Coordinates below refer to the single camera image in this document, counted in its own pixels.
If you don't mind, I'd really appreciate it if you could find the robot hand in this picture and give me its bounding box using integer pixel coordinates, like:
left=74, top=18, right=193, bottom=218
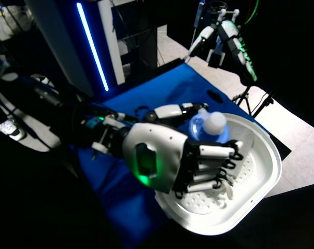
left=188, top=20, right=259, bottom=82
left=122, top=102, right=245, bottom=200

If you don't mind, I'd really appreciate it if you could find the white post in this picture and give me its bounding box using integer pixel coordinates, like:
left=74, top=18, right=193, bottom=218
left=98, top=0, right=126, bottom=86

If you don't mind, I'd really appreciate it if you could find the black metal stand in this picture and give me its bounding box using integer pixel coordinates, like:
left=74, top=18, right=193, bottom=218
left=111, top=0, right=168, bottom=70

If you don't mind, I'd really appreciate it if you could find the grey column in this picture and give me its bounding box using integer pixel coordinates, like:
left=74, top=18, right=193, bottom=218
left=24, top=0, right=95, bottom=98

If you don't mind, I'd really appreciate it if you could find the blue table cloth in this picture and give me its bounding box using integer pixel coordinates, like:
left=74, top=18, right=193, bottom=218
left=76, top=63, right=272, bottom=248

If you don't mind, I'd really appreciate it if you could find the umbrella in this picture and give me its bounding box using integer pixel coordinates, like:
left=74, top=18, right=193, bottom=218
left=213, top=178, right=235, bottom=210

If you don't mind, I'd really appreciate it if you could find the blue translucent water bottle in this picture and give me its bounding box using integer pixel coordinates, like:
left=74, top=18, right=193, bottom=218
left=189, top=108, right=230, bottom=143

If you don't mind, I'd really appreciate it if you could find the black tripod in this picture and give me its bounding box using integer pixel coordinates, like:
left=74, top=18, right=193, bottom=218
left=232, top=85, right=274, bottom=117

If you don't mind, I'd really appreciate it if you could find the blue glowing light strip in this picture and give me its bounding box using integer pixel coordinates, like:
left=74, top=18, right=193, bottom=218
left=76, top=2, right=110, bottom=92

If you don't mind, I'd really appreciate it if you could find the white perforated oval basket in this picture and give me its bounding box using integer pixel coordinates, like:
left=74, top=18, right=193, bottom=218
left=154, top=113, right=282, bottom=237

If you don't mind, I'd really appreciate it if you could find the white and black sneaker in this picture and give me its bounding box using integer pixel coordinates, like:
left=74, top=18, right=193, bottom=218
left=0, top=118, right=27, bottom=142
left=30, top=74, right=55, bottom=89

